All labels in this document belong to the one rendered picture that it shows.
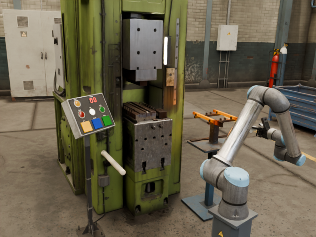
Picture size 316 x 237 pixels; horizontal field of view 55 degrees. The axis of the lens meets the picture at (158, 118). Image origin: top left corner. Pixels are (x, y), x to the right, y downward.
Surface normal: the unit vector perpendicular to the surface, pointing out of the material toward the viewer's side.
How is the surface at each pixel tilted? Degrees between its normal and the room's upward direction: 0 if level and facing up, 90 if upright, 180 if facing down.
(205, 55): 90
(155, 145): 90
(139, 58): 90
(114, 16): 90
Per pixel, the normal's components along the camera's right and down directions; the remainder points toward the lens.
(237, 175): 0.07, -0.94
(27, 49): 0.30, 0.27
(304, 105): -0.90, 0.08
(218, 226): -0.77, 0.15
